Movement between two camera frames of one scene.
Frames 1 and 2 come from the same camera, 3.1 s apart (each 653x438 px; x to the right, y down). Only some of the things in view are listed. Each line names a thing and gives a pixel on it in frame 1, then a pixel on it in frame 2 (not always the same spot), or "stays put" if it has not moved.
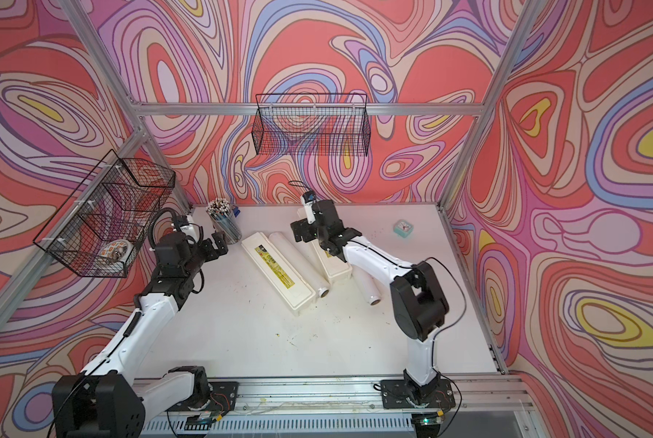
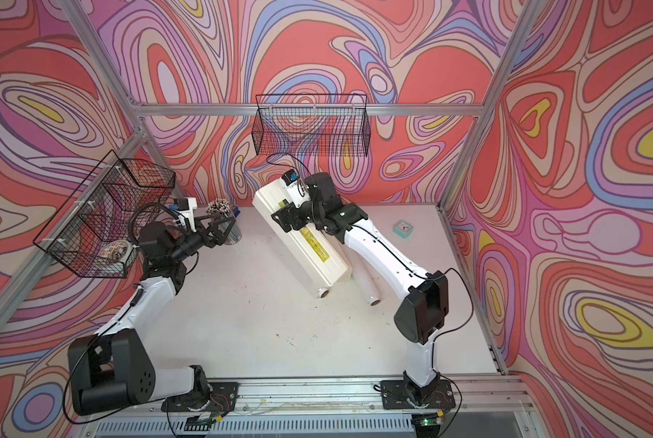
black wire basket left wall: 101,227 stays put
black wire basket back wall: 311,124 stays put
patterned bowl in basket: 117,249 stays put
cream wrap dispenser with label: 290,285 to 316,256
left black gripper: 210,254 to 213,240
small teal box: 403,228 stays put
